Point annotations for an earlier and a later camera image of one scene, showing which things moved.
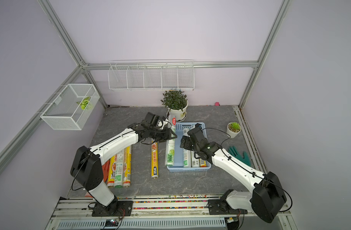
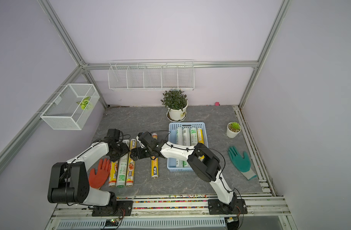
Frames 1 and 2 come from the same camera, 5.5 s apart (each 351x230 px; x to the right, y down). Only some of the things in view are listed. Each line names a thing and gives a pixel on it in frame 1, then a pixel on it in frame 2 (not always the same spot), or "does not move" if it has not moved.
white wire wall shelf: [151, 75] does not move
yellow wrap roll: [154, 158] does not move
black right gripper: [186, 144] -> [139, 153]
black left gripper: [167, 135] -> [125, 150]
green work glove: [244, 157] does not move
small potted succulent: [233, 129] does not move
